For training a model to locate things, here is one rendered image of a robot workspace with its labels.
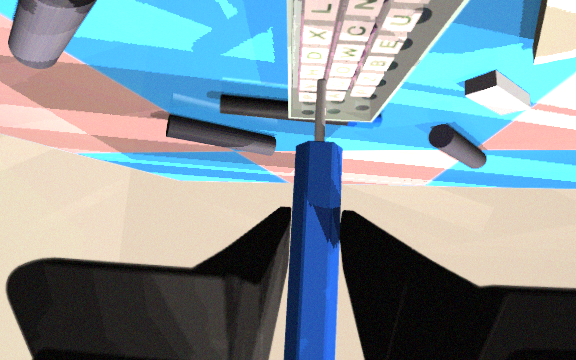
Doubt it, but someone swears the white keyboard with letter keys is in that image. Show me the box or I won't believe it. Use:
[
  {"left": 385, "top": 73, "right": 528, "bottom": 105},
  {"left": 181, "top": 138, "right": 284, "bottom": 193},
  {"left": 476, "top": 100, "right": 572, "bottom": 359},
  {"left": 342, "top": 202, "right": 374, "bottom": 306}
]
[{"left": 286, "top": 0, "right": 470, "bottom": 123}]

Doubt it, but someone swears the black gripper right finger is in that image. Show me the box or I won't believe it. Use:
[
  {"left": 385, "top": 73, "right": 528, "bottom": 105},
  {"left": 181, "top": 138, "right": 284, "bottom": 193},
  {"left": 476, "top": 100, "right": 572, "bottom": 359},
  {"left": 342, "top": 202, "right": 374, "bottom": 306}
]
[{"left": 340, "top": 210, "right": 576, "bottom": 360}]

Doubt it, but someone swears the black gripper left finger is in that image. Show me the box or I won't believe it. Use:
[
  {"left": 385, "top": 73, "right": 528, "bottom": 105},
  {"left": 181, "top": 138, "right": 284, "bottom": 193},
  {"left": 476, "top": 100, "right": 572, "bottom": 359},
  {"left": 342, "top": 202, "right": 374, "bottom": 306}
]
[{"left": 5, "top": 206, "right": 292, "bottom": 360}]

